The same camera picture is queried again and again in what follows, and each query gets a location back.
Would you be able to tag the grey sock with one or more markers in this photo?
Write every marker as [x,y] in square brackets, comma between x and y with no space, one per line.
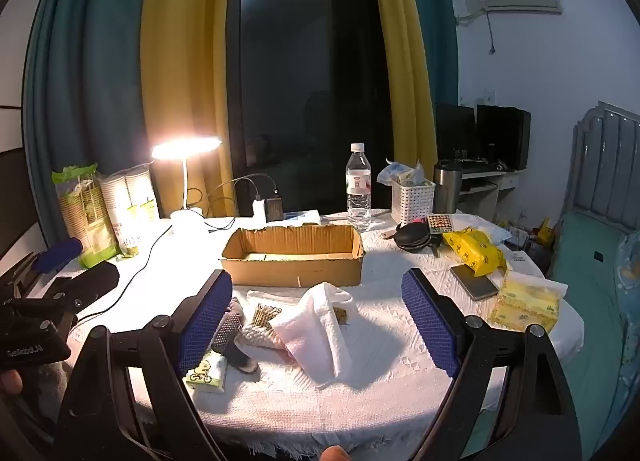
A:
[231,343]

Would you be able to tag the person's right hand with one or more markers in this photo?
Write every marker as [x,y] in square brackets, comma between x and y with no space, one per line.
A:
[335,454]

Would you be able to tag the white desk lamp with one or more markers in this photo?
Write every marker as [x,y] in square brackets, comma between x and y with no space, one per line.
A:
[187,226]

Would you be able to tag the green wrapped cup pack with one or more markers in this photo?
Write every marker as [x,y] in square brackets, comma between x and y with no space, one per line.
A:
[82,216]

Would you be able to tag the white plastic basket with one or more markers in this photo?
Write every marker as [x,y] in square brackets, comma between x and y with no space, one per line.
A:
[412,203]

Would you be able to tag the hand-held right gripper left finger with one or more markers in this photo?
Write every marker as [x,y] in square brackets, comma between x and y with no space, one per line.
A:
[205,321]

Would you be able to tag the brown cardboard box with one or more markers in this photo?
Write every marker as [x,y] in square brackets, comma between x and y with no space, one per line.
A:
[300,268]

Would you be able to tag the dark smartphone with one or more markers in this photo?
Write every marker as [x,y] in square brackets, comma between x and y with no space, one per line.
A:
[475,283]

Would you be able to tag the person's left hand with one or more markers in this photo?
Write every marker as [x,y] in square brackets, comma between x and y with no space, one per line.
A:
[10,381]

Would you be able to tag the white computer desk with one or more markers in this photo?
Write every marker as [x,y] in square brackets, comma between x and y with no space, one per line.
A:
[487,196]

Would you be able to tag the yellow curtain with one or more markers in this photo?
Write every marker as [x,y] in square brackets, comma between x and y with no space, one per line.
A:
[185,41]
[405,51]

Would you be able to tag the white towel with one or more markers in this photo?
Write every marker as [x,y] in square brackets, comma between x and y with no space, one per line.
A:
[320,336]

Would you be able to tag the patterned sticker card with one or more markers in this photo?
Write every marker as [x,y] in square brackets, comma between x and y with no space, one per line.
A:
[440,223]

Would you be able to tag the black round zip case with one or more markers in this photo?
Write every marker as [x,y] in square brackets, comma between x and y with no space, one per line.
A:
[415,238]

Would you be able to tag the yellow wipes pack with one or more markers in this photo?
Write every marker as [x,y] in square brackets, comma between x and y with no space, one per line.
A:
[475,251]

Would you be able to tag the teal curtain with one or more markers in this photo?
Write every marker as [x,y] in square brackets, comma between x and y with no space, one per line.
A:
[437,16]
[85,66]

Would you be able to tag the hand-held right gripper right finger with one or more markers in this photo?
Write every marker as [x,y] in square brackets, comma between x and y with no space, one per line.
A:
[430,321]

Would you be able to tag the yellow facial tissue pack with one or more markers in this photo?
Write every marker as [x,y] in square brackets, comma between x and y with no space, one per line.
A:
[525,303]

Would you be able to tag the pack of paper cups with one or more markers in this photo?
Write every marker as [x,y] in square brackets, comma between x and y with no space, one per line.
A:
[130,206]

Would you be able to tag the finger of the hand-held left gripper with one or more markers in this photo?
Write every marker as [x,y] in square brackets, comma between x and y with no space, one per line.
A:
[60,252]
[97,281]

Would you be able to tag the black power adapter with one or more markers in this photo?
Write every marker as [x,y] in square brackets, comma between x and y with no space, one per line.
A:
[274,209]

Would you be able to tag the white textured tablecloth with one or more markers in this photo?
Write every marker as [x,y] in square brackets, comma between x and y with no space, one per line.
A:
[380,371]

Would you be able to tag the steel thermos mug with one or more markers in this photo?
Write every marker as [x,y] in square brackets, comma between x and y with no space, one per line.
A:
[446,188]

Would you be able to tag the blue printed blanket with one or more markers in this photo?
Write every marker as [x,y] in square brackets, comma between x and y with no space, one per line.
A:
[630,301]

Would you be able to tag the white and blue box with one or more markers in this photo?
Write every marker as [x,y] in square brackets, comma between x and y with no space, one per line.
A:
[302,217]

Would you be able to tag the grey padded headboard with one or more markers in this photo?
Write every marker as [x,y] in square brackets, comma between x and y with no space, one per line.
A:
[605,166]

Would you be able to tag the teal bed mattress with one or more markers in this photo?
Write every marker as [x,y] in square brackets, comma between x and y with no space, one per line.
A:
[585,266]

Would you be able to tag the white paper sheet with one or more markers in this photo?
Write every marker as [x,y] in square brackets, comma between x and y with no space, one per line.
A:
[519,257]

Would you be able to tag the clear plastic water bottle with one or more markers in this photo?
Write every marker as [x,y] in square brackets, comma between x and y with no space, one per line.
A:
[358,191]

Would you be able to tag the bundle of snack packets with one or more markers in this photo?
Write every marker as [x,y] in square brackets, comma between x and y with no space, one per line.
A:
[400,173]

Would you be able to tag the white air conditioner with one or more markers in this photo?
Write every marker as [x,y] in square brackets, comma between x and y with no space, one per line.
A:
[520,3]

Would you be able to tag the white charger plug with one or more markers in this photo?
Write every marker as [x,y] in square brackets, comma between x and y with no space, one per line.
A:
[259,208]

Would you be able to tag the black computer monitor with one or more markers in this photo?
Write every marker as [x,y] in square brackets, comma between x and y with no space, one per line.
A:
[502,133]
[455,128]

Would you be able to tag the dark window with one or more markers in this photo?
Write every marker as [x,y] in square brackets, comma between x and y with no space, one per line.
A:
[305,66]

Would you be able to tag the person's left forearm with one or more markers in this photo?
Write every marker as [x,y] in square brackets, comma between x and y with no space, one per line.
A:
[50,391]

